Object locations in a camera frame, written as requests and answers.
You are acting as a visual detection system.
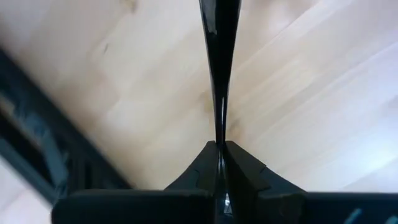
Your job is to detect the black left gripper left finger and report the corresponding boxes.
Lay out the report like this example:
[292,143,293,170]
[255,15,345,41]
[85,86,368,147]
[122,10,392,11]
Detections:
[51,140,219,224]

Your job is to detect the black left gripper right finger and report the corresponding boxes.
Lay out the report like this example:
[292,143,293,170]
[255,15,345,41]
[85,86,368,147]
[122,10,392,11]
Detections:
[224,140,398,224]

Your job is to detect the black aluminium table frame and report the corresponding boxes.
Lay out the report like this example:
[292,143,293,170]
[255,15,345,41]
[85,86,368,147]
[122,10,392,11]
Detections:
[0,49,133,205]

